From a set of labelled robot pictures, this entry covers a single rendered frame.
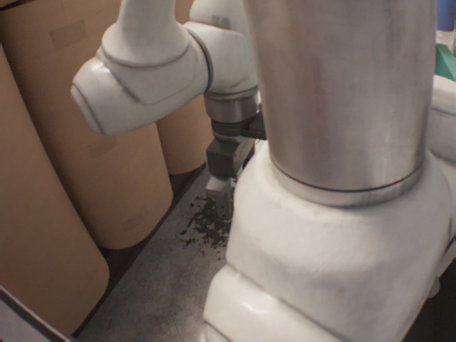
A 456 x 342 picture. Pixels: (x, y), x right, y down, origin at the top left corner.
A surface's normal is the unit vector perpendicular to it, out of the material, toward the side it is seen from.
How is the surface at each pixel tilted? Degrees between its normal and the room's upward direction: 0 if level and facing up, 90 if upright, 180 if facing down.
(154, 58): 59
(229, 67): 93
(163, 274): 0
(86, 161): 90
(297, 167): 90
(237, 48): 86
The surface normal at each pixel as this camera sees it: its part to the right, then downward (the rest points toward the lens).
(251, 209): -0.86, -0.25
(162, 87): 0.61, 0.62
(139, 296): -0.07, -0.77
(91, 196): 0.10, 0.63
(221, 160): -0.38, 0.61
